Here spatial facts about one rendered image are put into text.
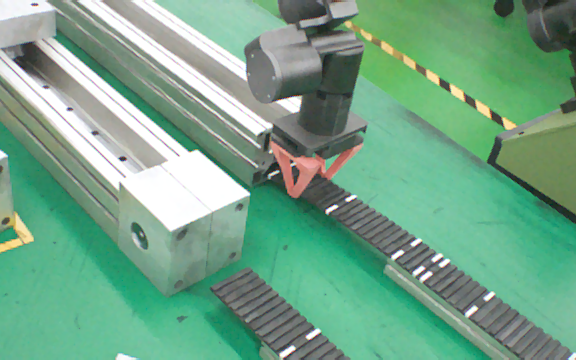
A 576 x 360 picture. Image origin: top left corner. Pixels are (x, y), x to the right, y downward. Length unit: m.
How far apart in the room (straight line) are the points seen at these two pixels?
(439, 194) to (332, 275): 0.23
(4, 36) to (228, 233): 0.42
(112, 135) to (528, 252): 0.53
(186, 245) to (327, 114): 0.21
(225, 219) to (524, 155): 0.48
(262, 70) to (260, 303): 0.23
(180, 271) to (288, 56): 0.24
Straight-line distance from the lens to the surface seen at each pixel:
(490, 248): 0.87
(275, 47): 0.68
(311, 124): 0.76
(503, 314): 0.74
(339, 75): 0.72
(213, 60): 0.95
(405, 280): 0.76
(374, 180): 0.91
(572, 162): 0.96
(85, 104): 0.88
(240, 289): 0.68
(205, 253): 0.70
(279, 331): 0.64
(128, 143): 0.81
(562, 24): 1.04
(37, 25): 0.96
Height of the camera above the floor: 1.31
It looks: 38 degrees down
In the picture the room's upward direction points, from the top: 11 degrees clockwise
